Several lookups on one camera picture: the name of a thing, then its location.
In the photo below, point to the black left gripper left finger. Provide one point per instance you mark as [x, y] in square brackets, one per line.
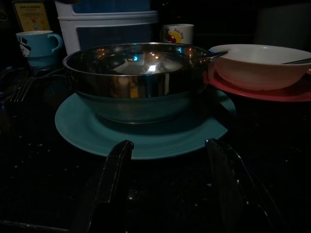
[107, 189]

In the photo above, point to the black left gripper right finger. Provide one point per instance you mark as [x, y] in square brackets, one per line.
[238, 194]

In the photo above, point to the teal plate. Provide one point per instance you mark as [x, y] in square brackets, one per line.
[97, 140]

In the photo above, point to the shiny steel mixing bowl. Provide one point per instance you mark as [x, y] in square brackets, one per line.
[136, 82]

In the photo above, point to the pink plate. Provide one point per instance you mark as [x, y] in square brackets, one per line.
[267, 95]

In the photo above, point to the white bowl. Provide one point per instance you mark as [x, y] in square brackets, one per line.
[255, 72]

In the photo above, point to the silver metal fork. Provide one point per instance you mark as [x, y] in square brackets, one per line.
[14, 77]
[22, 89]

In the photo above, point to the blue mug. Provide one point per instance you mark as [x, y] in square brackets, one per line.
[39, 48]

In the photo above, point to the white plastic drawer container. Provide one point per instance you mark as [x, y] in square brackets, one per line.
[109, 31]

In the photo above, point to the white mug with cartoon print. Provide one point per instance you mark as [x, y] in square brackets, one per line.
[187, 34]

